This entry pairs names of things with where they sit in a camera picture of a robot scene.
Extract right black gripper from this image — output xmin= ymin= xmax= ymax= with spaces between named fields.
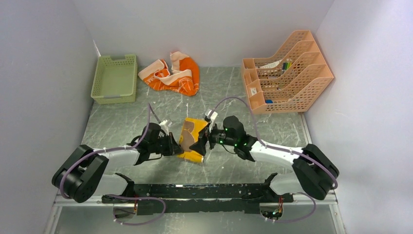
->
xmin=189 ymin=120 xmax=236 ymax=156

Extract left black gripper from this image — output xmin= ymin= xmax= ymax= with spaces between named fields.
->
xmin=149 ymin=132 xmax=183 ymax=156

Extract brown yellow bear towel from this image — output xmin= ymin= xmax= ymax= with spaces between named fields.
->
xmin=177 ymin=117 xmax=208 ymax=163

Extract orange and cream towel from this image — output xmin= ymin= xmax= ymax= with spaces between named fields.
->
xmin=138 ymin=51 xmax=200 ymax=96

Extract orange plastic file organizer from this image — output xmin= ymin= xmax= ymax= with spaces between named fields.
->
xmin=241 ymin=30 xmax=334 ymax=114

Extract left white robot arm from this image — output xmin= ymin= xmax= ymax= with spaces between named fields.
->
xmin=51 ymin=122 xmax=183 ymax=203

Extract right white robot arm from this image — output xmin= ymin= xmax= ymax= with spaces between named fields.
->
xmin=179 ymin=116 xmax=339 ymax=202

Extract green plastic basket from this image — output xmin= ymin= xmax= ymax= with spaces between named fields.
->
xmin=91 ymin=54 xmax=138 ymax=105

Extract white paper in organizer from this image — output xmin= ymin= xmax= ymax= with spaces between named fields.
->
xmin=260 ymin=60 xmax=281 ymax=69

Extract coloured pens in organizer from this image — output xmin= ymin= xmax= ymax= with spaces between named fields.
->
xmin=282 ymin=58 xmax=293 ymax=72

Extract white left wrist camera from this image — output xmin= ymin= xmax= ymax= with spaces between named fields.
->
xmin=159 ymin=119 xmax=172 ymax=135

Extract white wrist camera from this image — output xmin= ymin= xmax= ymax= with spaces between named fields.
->
xmin=205 ymin=109 xmax=218 ymax=133
xmin=159 ymin=119 xmax=172 ymax=135

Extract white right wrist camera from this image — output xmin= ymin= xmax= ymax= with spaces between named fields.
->
xmin=205 ymin=109 xmax=218 ymax=133

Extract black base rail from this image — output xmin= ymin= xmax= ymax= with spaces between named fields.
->
xmin=102 ymin=183 xmax=293 ymax=215

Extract aluminium frame rail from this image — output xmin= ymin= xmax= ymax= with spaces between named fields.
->
xmin=53 ymin=192 xmax=338 ymax=207

